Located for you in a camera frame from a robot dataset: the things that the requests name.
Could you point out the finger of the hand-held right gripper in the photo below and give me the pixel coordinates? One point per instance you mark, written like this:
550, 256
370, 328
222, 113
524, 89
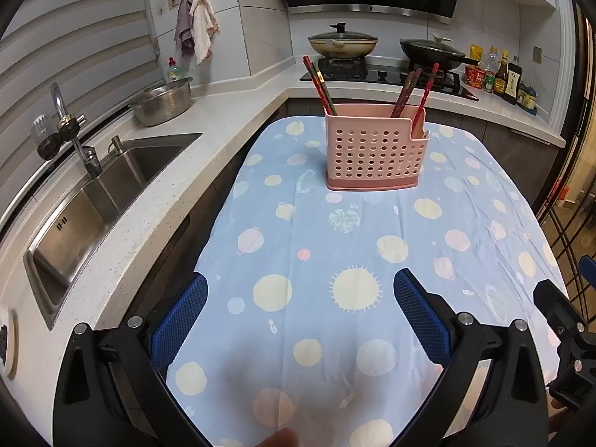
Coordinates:
556, 302
589, 272

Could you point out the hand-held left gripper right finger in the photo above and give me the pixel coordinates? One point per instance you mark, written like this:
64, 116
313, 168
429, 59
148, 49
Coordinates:
421, 321

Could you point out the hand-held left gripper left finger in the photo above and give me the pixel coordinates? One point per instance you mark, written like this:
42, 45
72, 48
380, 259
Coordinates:
181, 321

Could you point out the pink perforated utensil holder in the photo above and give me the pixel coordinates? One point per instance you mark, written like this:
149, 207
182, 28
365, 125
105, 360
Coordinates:
372, 149

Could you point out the brown chopstick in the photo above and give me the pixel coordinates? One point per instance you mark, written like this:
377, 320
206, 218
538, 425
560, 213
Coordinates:
400, 98

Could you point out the dark red patterned chopstick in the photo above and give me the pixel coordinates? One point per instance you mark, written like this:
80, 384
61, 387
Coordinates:
404, 93
409, 86

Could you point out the green chopstick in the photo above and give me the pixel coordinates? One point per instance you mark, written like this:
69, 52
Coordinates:
321, 84
328, 98

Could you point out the red chopsticks bunch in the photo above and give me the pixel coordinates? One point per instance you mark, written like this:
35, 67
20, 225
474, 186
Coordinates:
313, 77

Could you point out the person's left hand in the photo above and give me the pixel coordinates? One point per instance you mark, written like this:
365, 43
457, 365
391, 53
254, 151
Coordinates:
277, 438

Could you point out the orange object behind door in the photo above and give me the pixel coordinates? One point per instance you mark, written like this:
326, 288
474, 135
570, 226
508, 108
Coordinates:
568, 198

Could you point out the blue planet print tablecloth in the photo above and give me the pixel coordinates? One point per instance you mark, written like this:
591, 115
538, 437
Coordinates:
354, 242

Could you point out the black framed glass door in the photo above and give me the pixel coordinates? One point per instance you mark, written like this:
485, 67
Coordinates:
575, 149

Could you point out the steel kitchen sink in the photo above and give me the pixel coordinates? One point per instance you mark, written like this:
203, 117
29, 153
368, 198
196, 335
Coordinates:
102, 209

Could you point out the white round dish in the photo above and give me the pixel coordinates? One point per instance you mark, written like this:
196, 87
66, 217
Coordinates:
9, 342

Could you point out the blue condiment jar set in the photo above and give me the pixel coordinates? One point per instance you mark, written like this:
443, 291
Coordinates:
527, 100

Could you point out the steel soap dispenser pump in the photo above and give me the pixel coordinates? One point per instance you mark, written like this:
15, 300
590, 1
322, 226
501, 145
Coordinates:
116, 144

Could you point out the dark soy sauce bottle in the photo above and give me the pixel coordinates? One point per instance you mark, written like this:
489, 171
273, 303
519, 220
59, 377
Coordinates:
512, 84

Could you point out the green cap jar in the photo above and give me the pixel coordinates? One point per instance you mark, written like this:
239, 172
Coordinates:
489, 84

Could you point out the brown sauce bottle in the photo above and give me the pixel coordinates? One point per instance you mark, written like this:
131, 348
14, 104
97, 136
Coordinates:
501, 77

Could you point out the steel colander bowl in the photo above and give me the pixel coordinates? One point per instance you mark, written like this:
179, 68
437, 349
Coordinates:
160, 102

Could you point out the red instant noodle cup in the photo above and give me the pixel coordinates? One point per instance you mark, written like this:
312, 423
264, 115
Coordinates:
477, 78

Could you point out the chrome kitchen faucet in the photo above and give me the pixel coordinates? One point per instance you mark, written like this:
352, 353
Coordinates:
70, 125

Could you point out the clear plastic bottle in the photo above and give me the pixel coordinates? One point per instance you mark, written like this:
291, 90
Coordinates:
492, 59

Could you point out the yellow seasoning packet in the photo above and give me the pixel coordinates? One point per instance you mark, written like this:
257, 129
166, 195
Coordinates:
476, 53

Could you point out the green dish soap bottle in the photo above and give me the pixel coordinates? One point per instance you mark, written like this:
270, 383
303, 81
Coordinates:
174, 72

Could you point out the black gas stove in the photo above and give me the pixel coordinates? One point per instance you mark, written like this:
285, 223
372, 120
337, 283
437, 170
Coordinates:
372, 74

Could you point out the black wok with lid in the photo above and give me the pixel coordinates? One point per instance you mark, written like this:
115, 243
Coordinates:
430, 53

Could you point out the white window blinds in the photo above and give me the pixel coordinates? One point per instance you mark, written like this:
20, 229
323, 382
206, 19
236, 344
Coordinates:
70, 56

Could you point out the beige pan with glass lid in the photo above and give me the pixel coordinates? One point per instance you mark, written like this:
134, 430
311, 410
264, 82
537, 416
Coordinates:
342, 44

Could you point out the purple hanging cloth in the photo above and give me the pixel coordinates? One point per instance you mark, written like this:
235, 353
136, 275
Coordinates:
184, 28

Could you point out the white hanging towel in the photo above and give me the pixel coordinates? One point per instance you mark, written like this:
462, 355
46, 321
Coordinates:
204, 28

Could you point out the wall socket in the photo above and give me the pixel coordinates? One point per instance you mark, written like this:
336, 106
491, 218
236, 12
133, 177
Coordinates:
537, 55

